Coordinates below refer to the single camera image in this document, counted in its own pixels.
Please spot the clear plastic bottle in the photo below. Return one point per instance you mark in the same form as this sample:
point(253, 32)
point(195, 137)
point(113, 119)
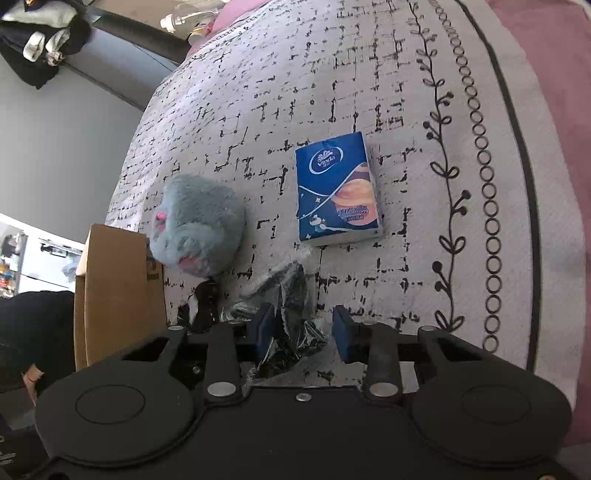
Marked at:
point(189, 16)

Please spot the brown cardboard box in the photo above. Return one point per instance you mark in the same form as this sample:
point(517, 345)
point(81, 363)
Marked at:
point(117, 295)

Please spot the white black-printed blanket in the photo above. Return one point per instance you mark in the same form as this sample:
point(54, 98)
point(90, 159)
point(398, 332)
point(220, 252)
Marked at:
point(323, 69)

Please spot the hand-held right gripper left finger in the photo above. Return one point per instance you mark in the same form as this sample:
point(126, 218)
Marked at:
point(261, 330)

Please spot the person's dark clothing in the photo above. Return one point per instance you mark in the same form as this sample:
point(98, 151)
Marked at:
point(32, 327)

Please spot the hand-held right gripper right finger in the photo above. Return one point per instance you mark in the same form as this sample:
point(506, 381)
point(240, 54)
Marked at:
point(344, 334)

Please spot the grey plush slipper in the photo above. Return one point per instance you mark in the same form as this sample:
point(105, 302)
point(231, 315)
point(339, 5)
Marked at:
point(198, 226)

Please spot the grey door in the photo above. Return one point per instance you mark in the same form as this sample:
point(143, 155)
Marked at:
point(124, 69)

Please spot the white hanging garment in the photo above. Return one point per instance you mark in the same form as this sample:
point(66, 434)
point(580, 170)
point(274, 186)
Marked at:
point(41, 14)

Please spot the blue tissue pack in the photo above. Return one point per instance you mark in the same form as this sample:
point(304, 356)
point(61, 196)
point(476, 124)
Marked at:
point(337, 184)

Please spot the black hanging jacket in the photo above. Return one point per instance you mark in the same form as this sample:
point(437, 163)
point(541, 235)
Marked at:
point(27, 60)

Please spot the clear bag with black cloth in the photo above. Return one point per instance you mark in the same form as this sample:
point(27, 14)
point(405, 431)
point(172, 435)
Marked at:
point(286, 314)

